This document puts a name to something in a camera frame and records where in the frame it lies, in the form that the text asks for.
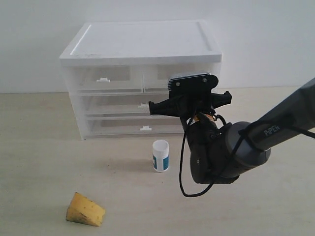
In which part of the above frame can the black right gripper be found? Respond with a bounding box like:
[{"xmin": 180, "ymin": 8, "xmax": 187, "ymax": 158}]
[{"xmin": 148, "ymin": 91, "xmax": 232, "ymax": 124}]

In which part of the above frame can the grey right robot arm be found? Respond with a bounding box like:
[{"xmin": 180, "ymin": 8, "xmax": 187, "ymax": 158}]
[{"xmin": 149, "ymin": 73, "xmax": 315, "ymax": 184}]

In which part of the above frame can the clear drawer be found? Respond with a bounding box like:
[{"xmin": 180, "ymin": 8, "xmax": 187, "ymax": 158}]
[
  {"xmin": 143, "ymin": 63, "xmax": 217, "ymax": 92},
  {"xmin": 85, "ymin": 116, "xmax": 183, "ymax": 137},
  {"xmin": 79, "ymin": 92, "xmax": 169, "ymax": 117},
  {"xmin": 72, "ymin": 66, "xmax": 142, "ymax": 92}
]

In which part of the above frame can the white pill bottle teal label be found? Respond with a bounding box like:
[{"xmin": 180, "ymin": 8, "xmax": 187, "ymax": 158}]
[{"xmin": 152, "ymin": 140, "xmax": 169, "ymax": 172}]

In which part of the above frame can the white plastic drawer cabinet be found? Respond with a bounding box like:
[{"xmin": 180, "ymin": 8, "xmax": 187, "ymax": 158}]
[{"xmin": 60, "ymin": 20, "xmax": 222, "ymax": 140}]

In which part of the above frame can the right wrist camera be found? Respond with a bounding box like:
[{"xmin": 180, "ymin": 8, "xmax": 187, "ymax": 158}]
[{"xmin": 167, "ymin": 72, "xmax": 219, "ymax": 94}]

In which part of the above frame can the yellow cheese wedge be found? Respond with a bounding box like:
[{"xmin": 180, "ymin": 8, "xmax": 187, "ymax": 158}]
[{"xmin": 65, "ymin": 192, "xmax": 106, "ymax": 227}]

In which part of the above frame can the clear bottom drawer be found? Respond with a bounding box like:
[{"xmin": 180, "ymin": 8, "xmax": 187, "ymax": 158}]
[{"xmin": 85, "ymin": 116, "xmax": 183, "ymax": 137}]

